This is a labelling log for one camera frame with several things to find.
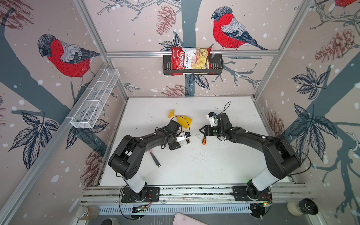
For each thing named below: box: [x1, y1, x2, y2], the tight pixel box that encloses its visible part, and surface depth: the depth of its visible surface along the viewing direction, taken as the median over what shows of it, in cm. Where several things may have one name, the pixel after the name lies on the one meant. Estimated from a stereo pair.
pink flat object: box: [172, 212, 208, 225], surface depth 66 cm
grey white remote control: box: [175, 133, 188, 146], surface depth 85 cm
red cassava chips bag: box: [171, 46, 214, 76], surface depth 89 cm
